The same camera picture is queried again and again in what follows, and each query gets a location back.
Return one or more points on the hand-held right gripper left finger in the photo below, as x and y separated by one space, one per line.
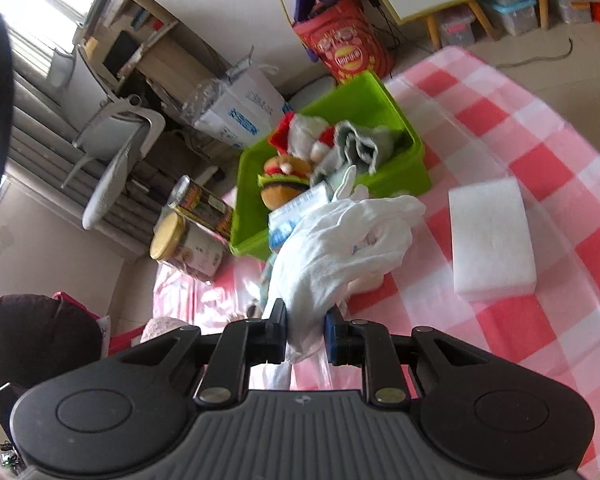
275 332

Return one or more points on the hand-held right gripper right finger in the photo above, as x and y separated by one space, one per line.
336 336

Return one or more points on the burger plush toy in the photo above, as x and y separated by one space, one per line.
282 180

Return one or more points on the green plastic bin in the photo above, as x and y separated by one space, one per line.
405 175

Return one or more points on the grey green towel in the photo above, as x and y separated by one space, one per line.
360 145

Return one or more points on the red white plush toy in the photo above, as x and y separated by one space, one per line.
300 132

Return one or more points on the beige sock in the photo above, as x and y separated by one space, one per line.
367 280

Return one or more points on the pink plush toy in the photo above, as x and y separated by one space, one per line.
162 327

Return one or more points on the gold lid cookie jar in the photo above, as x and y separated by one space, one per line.
190 250

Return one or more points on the blue white milk carton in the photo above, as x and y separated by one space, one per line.
300 207

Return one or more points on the tall printed tin can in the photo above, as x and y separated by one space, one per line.
205 205

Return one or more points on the red stool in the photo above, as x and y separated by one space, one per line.
122 344

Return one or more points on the white foam block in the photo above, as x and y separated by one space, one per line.
490 240

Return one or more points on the white paper shopping bag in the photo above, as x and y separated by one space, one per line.
245 105

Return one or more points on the dark brown cloth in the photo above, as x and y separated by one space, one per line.
35 335

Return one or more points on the clear plastic bag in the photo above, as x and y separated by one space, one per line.
200 97

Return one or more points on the white mesh office chair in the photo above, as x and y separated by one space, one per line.
115 130

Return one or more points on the pink checked tablecloth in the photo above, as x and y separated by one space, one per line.
505 125

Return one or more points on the red snack bucket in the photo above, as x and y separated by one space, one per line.
345 45

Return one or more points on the wooden desk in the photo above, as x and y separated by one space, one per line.
180 55

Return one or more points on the black monitor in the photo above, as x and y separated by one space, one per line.
122 52

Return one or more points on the grey curtain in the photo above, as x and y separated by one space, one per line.
35 110

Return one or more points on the clear storage box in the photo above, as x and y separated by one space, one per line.
572 7
455 27

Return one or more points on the blue lid storage box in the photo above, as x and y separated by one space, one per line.
510 15

